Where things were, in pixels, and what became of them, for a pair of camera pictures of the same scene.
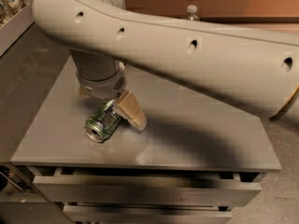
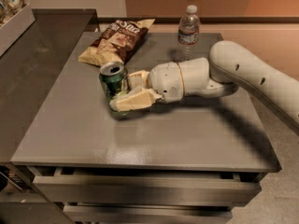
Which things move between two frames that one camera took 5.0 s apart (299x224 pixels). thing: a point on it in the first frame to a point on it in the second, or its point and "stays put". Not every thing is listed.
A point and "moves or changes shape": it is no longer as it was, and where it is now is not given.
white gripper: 104,88 to 164,79
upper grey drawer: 226,189 stays put
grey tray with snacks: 16,16 stays put
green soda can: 103,121 moves or changes shape
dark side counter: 28,70 stays put
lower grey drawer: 107,213 stays put
